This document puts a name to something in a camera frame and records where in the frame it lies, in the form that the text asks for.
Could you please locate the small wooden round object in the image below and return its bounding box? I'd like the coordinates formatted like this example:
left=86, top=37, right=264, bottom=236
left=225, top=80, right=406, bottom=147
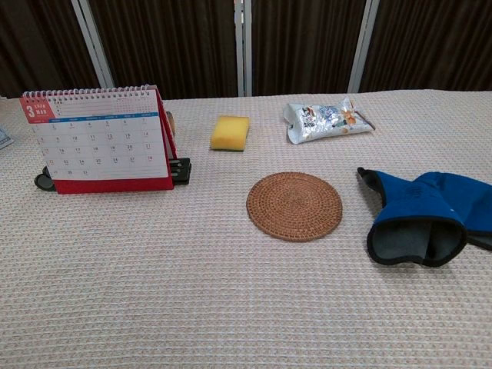
left=165, top=110, right=178, bottom=138

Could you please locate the blue oven mitt black trim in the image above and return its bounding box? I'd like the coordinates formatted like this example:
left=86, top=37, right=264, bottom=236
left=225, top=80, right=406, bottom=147
left=357, top=166, right=469, bottom=268
left=417, top=171, right=492, bottom=251

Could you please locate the yellow sponge with green base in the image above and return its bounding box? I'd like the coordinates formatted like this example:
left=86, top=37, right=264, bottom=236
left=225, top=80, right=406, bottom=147
left=209, top=115, right=251, bottom=153

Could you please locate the round woven rattan coaster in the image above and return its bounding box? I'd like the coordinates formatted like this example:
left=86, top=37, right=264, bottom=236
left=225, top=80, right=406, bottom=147
left=246, top=171, right=344, bottom=242

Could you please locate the black calendar base stand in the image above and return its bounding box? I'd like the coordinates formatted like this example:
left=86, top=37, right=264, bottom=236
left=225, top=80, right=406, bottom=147
left=33, top=156, right=192, bottom=192

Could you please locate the silver printed snack bag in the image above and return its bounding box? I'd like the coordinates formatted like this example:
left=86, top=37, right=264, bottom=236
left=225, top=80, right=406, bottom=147
left=283, top=95, right=376, bottom=145

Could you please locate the beige waffle-weave tablecloth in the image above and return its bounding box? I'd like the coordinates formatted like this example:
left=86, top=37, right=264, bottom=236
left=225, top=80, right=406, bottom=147
left=0, top=88, right=492, bottom=369

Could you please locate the blue and white paper sheet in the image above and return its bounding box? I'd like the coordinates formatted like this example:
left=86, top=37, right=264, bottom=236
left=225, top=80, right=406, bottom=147
left=0, top=125, right=15, bottom=152

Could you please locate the red spiral desk calendar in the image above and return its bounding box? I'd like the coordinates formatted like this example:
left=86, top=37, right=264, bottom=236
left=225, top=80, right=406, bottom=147
left=18, top=82, right=178, bottom=195

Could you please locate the grey metal screen post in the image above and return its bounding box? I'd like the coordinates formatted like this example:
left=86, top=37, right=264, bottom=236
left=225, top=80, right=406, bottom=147
left=71, top=0, right=116, bottom=90
left=233, top=0, right=254, bottom=98
left=347, top=0, right=381, bottom=94

